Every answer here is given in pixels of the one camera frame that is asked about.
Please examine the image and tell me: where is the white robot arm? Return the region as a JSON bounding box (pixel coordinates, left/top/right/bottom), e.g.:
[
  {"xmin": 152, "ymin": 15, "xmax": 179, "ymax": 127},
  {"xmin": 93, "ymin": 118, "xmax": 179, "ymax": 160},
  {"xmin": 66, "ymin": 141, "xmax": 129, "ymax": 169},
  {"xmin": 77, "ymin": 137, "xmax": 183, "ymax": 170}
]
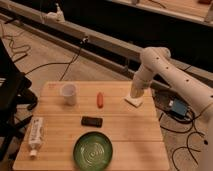
[{"xmin": 130, "ymin": 47, "xmax": 213, "ymax": 171}]

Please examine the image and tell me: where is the orange carrot toy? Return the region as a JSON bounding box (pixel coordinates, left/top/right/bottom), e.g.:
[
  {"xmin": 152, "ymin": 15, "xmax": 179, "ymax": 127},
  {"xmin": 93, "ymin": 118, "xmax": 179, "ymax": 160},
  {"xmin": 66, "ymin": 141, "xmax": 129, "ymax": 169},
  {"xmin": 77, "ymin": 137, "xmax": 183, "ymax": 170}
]
[{"xmin": 97, "ymin": 92, "xmax": 104, "ymax": 108}]

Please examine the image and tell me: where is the white sponge block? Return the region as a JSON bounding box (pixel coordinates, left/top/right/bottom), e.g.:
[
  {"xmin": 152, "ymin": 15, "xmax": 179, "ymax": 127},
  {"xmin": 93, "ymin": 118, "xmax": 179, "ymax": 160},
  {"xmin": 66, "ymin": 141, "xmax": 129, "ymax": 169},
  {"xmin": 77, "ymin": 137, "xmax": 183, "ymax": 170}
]
[{"xmin": 125, "ymin": 95, "xmax": 142, "ymax": 107}]

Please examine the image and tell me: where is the white plastic cup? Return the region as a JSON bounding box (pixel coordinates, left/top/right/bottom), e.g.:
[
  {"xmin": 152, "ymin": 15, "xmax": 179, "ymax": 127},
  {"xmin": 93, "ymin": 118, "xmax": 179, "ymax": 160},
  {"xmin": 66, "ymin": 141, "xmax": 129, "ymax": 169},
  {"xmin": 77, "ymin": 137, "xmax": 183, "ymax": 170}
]
[{"xmin": 60, "ymin": 83, "xmax": 77, "ymax": 106}]

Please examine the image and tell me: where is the black remote control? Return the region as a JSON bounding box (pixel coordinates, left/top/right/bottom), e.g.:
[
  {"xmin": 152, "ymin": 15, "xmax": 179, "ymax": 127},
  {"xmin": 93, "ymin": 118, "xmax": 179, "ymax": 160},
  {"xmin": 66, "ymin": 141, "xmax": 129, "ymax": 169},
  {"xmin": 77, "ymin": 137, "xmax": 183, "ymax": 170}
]
[{"xmin": 81, "ymin": 116, "xmax": 103, "ymax": 127}]

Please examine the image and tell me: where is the green glass plate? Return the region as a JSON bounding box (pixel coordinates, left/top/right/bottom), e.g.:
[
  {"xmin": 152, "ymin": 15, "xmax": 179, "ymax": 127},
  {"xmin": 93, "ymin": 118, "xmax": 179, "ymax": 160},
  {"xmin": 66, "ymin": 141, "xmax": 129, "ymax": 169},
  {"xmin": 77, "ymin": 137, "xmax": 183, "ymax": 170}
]
[{"xmin": 73, "ymin": 131, "xmax": 113, "ymax": 171}]

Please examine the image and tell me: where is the blue power box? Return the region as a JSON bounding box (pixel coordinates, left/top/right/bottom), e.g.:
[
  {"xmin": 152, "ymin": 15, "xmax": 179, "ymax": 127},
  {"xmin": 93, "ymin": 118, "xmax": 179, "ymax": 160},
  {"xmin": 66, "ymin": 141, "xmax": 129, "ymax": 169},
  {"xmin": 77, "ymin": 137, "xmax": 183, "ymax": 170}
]
[{"xmin": 169, "ymin": 99, "xmax": 188, "ymax": 118}]

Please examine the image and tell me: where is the white toothpaste tube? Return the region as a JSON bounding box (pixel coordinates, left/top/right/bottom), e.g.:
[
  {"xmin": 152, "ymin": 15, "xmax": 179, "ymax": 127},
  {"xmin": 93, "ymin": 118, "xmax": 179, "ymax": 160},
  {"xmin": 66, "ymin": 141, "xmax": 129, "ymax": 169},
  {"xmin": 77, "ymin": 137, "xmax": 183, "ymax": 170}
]
[{"xmin": 28, "ymin": 117, "xmax": 44, "ymax": 158}]

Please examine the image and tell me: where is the black office chair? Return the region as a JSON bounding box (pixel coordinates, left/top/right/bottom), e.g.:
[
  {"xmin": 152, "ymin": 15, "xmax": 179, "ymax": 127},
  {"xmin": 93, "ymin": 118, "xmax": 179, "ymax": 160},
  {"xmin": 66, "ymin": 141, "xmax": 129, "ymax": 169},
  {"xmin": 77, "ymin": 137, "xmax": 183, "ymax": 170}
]
[{"xmin": 0, "ymin": 38, "xmax": 38, "ymax": 161}]

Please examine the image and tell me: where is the grey metal rail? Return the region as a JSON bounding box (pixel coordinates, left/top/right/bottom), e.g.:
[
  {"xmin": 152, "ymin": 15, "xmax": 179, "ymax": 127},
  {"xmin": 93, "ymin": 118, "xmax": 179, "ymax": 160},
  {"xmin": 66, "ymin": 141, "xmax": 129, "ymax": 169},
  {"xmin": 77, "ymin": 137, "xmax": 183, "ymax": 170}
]
[{"xmin": 0, "ymin": 0, "xmax": 213, "ymax": 87}]

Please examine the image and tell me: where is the black floor cable left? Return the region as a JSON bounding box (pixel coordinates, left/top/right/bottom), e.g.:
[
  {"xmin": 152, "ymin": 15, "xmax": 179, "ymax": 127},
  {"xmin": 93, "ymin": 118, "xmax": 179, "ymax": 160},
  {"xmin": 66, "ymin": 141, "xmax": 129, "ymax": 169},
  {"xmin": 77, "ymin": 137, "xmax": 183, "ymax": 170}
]
[{"xmin": 1, "ymin": 19, "xmax": 90, "ymax": 82}]

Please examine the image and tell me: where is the black floor cable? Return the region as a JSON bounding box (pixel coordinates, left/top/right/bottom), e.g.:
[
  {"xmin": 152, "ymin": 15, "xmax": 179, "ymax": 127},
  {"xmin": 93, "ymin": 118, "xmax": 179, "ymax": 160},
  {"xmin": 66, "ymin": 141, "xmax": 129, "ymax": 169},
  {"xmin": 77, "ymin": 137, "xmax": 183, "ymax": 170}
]
[
  {"xmin": 1, "ymin": 19, "xmax": 90, "ymax": 82},
  {"xmin": 157, "ymin": 99, "xmax": 209, "ymax": 171}
]

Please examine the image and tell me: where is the black floor cable right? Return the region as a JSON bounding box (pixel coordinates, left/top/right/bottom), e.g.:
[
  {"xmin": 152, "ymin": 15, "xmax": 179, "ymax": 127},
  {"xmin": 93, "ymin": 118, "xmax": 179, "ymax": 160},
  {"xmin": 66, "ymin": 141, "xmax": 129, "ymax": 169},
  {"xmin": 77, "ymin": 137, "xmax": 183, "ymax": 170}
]
[{"xmin": 157, "ymin": 99, "xmax": 209, "ymax": 171}]

